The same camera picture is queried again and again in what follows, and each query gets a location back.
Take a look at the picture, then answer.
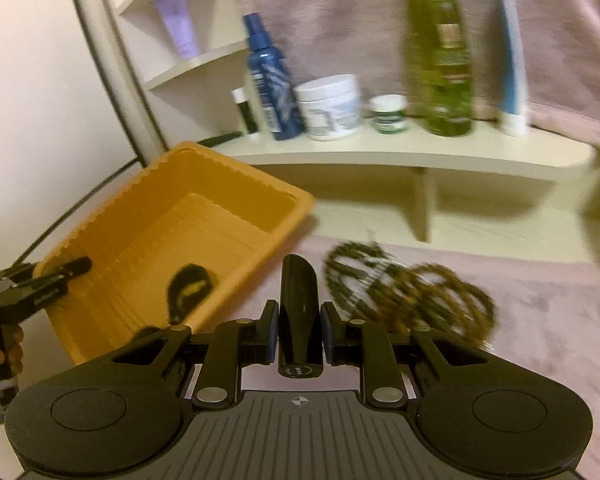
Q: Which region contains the black glossy hair clip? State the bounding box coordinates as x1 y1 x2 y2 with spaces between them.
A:
278 254 324 379

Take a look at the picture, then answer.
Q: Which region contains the orange plastic tray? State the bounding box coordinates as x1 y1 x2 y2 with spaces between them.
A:
34 142 314 364

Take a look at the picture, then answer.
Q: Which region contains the gloved left hand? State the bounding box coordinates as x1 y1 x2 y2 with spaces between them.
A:
0 325 24 375

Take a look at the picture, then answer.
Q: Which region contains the green pencil on shelf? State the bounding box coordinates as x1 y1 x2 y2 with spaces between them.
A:
198 131 242 148

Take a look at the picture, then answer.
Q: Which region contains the blue spray bottle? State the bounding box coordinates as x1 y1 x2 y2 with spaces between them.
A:
242 13 304 141

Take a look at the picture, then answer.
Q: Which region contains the small green lidded jar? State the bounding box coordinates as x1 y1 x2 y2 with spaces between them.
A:
370 94 407 134

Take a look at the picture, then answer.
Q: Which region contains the white cream jar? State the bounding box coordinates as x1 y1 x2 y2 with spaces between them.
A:
294 74 362 141

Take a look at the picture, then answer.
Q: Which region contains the small dark green bottle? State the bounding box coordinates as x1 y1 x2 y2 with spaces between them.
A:
230 87 260 136

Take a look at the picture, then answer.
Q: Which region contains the tall green liquid bottle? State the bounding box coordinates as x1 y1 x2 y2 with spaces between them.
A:
406 0 474 138

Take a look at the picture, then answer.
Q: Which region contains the cream curved shelf unit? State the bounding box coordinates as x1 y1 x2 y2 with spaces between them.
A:
114 0 600 242

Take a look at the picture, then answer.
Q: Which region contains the blue and white tube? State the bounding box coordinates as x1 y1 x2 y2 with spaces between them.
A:
500 0 529 138

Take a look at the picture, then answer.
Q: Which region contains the pink towel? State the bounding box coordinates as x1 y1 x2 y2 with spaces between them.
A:
238 0 600 148

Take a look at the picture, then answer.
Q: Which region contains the purple lotion tube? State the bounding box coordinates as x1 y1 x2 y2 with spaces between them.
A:
152 0 201 60

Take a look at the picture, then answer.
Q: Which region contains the black cable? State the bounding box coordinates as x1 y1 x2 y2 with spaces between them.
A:
9 156 144 266

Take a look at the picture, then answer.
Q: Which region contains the black bracelet in tray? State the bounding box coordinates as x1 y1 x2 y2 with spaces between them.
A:
165 262 216 326

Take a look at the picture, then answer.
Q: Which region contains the brown beaded necklace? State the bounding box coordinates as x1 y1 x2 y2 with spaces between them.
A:
379 261 498 348

